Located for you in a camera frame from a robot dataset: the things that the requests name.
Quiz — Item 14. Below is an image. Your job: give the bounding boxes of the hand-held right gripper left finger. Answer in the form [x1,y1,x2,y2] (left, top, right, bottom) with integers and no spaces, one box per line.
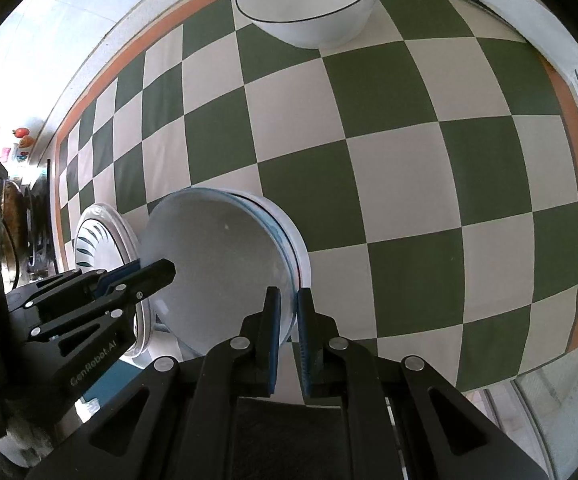
[26,286,282,480]

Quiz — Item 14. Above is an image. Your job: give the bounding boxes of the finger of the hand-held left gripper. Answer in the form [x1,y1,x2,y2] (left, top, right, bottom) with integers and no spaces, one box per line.
[36,259,142,296]
[23,258,176,341]

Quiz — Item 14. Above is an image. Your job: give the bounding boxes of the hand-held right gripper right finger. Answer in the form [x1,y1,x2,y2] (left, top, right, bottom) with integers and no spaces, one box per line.
[296,287,552,480]

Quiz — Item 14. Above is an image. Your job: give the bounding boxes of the white plate dark leaf stripes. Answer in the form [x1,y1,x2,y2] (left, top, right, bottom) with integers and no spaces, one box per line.
[74,202,142,281]

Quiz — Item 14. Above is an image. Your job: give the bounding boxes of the white plate red floral print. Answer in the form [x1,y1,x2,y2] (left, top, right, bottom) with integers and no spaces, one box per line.
[81,203,156,351]

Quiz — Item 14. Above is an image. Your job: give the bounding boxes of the large white plate grey flower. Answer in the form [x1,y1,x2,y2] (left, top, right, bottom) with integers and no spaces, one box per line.
[119,310,157,359]

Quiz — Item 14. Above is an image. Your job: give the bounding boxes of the white bowl blue pattern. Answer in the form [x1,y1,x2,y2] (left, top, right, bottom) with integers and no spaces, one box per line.
[139,187,294,356]

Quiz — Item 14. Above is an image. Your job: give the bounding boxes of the white bowl black rim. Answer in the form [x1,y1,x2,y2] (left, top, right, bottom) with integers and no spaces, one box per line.
[235,0,380,49]

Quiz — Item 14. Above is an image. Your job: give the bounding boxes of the blue kitchen cabinet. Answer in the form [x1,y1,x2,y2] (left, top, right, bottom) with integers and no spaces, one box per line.
[76,362,142,413]

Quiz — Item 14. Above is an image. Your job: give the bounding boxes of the green white checkered tablecloth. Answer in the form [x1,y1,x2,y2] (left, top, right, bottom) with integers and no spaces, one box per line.
[55,0,578,393]

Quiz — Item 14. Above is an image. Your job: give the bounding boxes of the cluster of colourful wall stickers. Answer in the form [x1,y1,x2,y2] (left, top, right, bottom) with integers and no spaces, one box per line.
[0,125,37,166]

